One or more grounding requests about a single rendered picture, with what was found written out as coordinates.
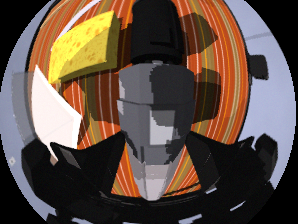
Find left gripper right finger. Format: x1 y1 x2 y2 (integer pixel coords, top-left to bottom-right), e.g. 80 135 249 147
185 131 255 193

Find yellow sponge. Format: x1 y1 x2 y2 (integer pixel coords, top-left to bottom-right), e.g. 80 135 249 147
49 11 120 84

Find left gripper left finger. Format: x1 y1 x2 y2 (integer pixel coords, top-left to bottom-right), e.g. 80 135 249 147
49 131 126 199

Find white flat bar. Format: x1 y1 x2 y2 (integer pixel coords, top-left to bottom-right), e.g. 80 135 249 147
56 0 101 41

